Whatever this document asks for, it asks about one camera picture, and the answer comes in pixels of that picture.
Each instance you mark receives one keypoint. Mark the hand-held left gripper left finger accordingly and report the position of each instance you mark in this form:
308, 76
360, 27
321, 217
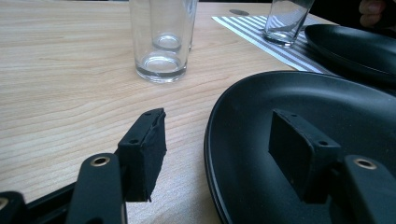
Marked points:
146, 155

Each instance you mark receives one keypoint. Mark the grey round table grommet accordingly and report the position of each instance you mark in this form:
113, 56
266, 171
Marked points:
239, 12

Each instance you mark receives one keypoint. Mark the grey white striped placemat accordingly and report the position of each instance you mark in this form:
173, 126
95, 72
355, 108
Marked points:
249, 28

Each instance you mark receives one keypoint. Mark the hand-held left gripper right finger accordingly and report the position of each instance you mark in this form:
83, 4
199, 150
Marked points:
299, 152

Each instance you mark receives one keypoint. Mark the black plate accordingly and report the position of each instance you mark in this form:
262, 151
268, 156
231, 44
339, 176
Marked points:
311, 93
358, 49

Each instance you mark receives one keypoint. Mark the clear drinking glass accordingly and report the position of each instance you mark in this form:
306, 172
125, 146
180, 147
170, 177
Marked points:
168, 42
286, 25
141, 46

